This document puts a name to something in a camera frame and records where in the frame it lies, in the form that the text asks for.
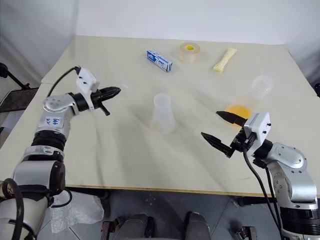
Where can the black metal stand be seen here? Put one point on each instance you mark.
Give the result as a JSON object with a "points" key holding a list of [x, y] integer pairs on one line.
{"points": [[13, 77]]}

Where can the crumpled clear plastic bag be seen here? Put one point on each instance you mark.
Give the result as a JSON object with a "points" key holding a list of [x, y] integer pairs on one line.
{"points": [[77, 208]]}

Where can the clear tape roll yellow core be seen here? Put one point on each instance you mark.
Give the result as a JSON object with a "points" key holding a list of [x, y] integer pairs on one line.
{"points": [[190, 52]]}

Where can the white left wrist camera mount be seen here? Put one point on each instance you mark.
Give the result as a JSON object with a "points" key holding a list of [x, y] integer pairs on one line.
{"points": [[86, 81]]}

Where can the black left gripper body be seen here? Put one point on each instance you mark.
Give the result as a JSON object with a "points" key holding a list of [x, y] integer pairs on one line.
{"points": [[98, 96]]}

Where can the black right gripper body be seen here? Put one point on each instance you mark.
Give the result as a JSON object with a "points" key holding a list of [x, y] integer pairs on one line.
{"points": [[240, 143]]}

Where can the blue and white small box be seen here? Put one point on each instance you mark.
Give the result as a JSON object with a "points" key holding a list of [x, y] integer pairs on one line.
{"points": [[160, 61]]}

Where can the clear cup with orange liquid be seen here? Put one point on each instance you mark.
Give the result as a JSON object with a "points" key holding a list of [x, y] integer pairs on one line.
{"points": [[246, 105]]}

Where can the dark rounded grey shape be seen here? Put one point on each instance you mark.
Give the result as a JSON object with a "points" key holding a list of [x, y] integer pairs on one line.
{"points": [[197, 226], [136, 226]]}

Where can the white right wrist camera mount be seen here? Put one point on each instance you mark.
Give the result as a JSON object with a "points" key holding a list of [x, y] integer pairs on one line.
{"points": [[258, 127]]}

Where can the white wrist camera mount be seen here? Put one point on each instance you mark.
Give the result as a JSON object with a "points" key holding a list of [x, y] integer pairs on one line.
{"points": [[258, 127], [86, 81]]}

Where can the dark mesh tray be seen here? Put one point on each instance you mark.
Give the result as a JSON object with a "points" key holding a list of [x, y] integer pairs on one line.
{"points": [[17, 99]]}

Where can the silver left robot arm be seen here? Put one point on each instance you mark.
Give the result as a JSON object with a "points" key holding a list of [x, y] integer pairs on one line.
{"points": [[53, 120]]}

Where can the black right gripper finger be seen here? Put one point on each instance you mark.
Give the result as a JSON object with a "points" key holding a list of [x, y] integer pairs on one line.
{"points": [[217, 142], [231, 117]]}

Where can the black object at wall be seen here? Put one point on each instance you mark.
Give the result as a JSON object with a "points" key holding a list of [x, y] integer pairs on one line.
{"points": [[317, 86]]}

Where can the clear plastic cup, inverted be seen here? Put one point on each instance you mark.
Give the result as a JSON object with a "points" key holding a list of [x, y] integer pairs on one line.
{"points": [[163, 113]]}

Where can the pale yellow bone-shaped toy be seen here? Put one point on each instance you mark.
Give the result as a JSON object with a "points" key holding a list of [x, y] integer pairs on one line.
{"points": [[224, 61]]}

